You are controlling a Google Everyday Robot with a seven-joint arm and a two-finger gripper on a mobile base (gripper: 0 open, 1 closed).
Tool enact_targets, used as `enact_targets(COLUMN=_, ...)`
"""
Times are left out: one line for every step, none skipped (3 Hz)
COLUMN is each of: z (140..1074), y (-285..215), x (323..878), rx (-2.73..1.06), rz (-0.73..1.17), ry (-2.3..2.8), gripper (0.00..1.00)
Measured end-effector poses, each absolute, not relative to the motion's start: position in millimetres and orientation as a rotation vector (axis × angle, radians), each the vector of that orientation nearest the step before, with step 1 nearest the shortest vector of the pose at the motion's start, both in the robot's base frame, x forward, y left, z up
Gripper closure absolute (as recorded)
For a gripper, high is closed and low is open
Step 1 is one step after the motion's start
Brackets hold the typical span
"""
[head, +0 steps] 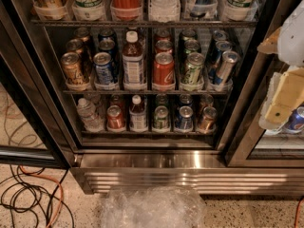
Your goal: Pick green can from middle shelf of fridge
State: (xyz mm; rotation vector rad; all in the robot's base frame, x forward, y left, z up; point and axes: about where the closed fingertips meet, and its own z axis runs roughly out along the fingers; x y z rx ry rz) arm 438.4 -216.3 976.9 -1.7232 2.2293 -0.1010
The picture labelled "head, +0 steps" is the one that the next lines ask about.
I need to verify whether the orange extension cable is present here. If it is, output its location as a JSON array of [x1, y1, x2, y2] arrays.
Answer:
[[17, 164, 65, 228]]

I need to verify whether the front silver blue can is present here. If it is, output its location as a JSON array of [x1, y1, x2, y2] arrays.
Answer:
[[214, 50, 239, 86]]

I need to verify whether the rear silver blue can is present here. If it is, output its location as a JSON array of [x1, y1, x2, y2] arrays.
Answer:
[[212, 29, 229, 43]]

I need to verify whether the red cola can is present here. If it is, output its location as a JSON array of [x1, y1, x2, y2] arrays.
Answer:
[[154, 28, 172, 42], [155, 40, 173, 54], [153, 52, 174, 86]]

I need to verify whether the crumpled clear plastic wrap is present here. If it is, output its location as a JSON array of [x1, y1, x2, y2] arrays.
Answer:
[[101, 186, 206, 228]]

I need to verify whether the rear gold soda can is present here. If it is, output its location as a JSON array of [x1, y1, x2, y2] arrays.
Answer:
[[73, 27, 92, 43]]

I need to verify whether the lower gold soda can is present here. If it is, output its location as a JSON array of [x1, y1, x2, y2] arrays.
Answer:
[[198, 106, 218, 131]]

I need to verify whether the front red cola can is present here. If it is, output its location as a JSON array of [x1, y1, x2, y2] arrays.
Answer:
[[153, 52, 174, 86]]

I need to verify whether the rear blue pepsi can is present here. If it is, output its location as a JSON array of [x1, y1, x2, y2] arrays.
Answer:
[[98, 28, 117, 42]]

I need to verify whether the clear water bottle lower shelf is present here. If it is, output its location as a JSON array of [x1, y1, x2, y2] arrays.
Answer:
[[77, 98, 104, 132]]

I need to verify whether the front gold soda can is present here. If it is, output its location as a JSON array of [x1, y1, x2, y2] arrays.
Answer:
[[61, 52, 85, 85]]

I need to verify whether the lower blue soda can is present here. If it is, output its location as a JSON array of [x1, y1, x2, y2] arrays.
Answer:
[[175, 106, 193, 131]]

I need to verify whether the orange cable right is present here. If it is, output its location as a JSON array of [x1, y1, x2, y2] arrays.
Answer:
[[294, 197, 304, 228]]

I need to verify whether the gold soda can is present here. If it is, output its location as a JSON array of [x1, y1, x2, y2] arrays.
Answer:
[[198, 106, 218, 131], [73, 27, 92, 43], [66, 38, 86, 57], [61, 52, 85, 85]]

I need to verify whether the front blue pepsi can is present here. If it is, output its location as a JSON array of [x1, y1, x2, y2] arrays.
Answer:
[[93, 52, 117, 85]]

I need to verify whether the lower brown tea bottle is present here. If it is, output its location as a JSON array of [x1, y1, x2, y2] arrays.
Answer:
[[129, 95, 147, 132]]

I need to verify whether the green soda can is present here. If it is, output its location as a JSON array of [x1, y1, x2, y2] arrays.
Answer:
[[183, 39, 201, 55], [153, 105, 169, 130], [181, 52, 204, 86], [179, 28, 198, 42]]

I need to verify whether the rear red cola can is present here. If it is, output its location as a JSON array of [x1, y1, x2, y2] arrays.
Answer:
[[154, 28, 172, 42]]

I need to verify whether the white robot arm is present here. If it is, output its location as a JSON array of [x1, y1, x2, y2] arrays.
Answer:
[[257, 0, 304, 130]]

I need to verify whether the silver blue can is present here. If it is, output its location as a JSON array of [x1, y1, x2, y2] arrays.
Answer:
[[214, 50, 239, 86], [208, 41, 232, 67], [212, 29, 229, 43]]

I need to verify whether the lower red soda can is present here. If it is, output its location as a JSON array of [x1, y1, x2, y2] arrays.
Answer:
[[106, 105, 124, 129]]

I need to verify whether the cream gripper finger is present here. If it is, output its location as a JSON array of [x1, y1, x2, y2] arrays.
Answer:
[[257, 28, 280, 54], [258, 66, 304, 130]]

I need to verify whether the blue can right compartment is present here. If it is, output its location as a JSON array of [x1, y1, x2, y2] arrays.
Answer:
[[285, 105, 304, 133]]

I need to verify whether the brown iced tea bottle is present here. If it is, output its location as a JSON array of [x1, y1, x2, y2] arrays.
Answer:
[[123, 30, 144, 84]]

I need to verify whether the blue pepsi can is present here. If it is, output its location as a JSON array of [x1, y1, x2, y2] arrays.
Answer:
[[99, 39, 117, 56], [93, 52, 117, 85], [98, 28, 117, 42]]

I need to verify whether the top red cola bottle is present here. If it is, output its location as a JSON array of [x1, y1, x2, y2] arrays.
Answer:
[[112, 0, 142, 21]]

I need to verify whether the stainless steel display fridge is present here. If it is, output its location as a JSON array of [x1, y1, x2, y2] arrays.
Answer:
[[0, 0, 304, 196]]

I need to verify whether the top clear water bottle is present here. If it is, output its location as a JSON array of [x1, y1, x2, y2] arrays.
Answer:
[[148, 0, 181, 23]]

